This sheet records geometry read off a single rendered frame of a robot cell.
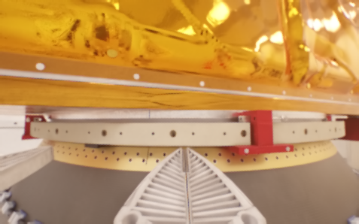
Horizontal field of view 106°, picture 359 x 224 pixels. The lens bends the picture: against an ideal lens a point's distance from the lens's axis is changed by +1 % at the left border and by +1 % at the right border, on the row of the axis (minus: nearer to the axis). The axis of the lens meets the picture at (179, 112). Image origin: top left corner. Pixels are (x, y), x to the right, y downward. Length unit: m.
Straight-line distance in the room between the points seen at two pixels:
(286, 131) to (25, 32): 0.52
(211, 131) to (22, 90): 0.33
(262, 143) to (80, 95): 0.36
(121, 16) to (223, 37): 0.21
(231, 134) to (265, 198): 0.15
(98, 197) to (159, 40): 0.35
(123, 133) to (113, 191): 0.13
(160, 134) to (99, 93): 0.14
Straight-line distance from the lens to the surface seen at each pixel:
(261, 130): 0.33
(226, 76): 0.40
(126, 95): 0.30
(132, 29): 0.30
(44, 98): 0.32
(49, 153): 0.28
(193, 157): 0.16
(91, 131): 0.37
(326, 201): 0.50
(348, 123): 1.32
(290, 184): 0.43
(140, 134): 0.30
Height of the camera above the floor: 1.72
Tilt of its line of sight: 3 degrees up
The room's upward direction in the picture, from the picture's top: straight up
